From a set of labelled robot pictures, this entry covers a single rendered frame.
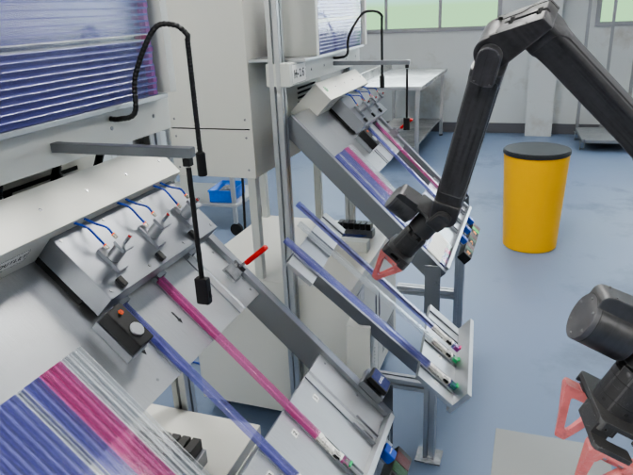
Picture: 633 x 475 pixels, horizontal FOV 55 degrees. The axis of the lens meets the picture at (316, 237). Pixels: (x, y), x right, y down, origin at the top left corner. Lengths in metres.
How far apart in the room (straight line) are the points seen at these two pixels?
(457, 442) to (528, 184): 2.00
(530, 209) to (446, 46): 4.22
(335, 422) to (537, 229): 3.02
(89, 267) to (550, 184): 3.32
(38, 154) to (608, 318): 0.83
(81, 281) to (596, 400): 0.74
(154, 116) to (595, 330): 0.91
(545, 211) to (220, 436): 2.98
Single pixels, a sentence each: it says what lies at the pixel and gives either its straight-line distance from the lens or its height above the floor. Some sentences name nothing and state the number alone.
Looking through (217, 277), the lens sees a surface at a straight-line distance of 1.24.
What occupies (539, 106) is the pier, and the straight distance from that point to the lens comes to 7.76.
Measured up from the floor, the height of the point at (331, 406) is 0.80.
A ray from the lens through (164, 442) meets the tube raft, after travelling 0.96.
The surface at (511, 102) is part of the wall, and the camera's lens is 7.94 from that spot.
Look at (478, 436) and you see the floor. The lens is 2.48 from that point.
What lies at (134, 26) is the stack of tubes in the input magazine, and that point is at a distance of 1.20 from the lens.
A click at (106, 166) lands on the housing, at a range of 1.17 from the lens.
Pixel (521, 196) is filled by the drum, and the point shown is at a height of 0.38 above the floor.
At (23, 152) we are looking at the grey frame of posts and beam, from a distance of 1.02.
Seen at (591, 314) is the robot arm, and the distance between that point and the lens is 0.73.
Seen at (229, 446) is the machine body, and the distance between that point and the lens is 1.46.
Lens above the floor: 1.53
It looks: 21 degrees down
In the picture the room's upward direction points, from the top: 3 degrees counter-clockwise
